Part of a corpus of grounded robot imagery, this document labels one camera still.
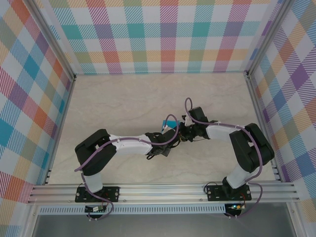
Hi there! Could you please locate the aluminium frame leg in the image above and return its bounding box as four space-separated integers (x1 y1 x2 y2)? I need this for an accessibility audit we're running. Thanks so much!
23 203 41 237
286 202 303 237

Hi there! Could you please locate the slotted grey cable duct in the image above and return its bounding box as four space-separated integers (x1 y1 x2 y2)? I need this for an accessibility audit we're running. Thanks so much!
39 206 227 215

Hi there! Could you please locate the thin black base cable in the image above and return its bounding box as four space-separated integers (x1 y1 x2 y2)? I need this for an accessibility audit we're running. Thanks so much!
203 181 224 196

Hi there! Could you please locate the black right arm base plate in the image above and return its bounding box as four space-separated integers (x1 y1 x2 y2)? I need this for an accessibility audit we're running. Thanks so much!
205 185 252 202

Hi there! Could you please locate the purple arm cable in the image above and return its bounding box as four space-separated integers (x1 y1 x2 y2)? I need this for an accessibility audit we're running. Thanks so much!
184 98 263 219
75 114 179 221

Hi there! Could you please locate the grey metal panel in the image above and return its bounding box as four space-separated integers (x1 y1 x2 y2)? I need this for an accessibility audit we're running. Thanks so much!
32 214 296 237

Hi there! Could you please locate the aluminium mounting rail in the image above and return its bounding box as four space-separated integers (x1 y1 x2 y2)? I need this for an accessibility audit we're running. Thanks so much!
26 182 301 205

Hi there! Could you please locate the aluminium frame post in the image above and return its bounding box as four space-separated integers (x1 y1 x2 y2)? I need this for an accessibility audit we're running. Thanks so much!
26 0 77 81
244 0 293 79

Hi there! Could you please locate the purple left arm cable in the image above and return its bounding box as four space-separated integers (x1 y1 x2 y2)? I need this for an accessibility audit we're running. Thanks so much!
75 114 179 221

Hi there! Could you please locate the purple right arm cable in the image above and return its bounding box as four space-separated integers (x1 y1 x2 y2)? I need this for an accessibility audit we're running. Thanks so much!
184 98 263 219

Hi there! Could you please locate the aluminium side rail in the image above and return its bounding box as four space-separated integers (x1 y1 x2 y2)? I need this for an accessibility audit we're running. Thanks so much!
43 75 77 186
244 71 283 183

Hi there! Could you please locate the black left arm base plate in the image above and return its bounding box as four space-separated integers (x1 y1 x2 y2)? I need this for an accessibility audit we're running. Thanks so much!
75 186 120 203

